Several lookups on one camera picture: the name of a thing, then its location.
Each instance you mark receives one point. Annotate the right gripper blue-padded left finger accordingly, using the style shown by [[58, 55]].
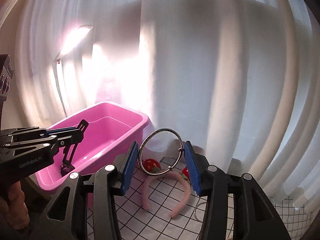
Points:
[[65, 216]]

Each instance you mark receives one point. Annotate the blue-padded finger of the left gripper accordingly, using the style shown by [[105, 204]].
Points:
[[31, 133], [10, 150]]

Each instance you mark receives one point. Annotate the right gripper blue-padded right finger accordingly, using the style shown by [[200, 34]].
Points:
[[254, 215]]

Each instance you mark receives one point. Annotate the silver hinged ring bangle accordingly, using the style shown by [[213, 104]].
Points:
[[160, 151]]

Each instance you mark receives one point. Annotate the person left hand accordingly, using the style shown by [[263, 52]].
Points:
[[14, 208]]

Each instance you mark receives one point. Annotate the white curtain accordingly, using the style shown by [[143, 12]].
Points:
[[237, 78]]

